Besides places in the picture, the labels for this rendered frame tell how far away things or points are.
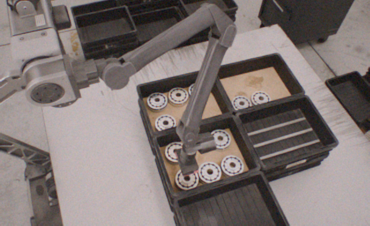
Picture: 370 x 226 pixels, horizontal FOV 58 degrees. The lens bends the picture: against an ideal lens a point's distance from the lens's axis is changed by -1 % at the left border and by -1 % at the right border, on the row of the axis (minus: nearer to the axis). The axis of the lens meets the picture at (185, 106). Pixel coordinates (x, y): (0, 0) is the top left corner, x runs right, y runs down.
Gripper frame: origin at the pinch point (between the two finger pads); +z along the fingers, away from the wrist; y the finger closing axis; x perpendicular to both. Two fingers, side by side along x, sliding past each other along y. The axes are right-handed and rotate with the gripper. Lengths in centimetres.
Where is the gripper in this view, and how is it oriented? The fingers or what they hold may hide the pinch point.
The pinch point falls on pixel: (185, 167)
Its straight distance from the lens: 139.8
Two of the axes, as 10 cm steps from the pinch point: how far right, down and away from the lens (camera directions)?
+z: -0.8, 5.3, 8.5
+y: -3.2, -8.2, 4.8
